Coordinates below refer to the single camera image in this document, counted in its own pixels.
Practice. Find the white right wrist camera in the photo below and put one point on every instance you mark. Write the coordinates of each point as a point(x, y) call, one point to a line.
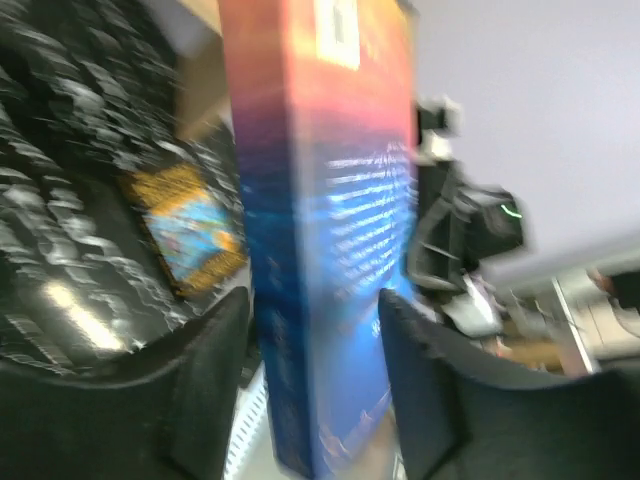
point(437, 121)

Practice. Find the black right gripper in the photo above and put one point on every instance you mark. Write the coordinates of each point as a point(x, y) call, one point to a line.
point(458, 225)

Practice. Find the aluminium rail frame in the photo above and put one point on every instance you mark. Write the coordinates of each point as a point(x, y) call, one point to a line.
point(562, 302)

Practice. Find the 169-storey treehouse book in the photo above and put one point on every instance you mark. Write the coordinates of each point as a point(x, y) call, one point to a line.
point(191, 231)

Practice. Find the wooden two-tier shelf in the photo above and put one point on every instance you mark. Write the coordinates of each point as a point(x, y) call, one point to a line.
point(204, 102)

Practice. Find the blue orange sunset book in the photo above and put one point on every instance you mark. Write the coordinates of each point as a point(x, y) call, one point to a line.
point(321, 97)

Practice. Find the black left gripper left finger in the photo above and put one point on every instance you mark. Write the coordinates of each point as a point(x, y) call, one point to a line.
point(165, 412)

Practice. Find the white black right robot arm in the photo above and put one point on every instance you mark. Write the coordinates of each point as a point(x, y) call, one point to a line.
point(472, 312)

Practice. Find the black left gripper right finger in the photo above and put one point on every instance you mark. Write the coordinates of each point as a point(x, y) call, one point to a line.
point(464, 413)

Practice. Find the white slotted cable duct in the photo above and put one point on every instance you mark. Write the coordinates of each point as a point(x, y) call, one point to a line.
point(250, 413)

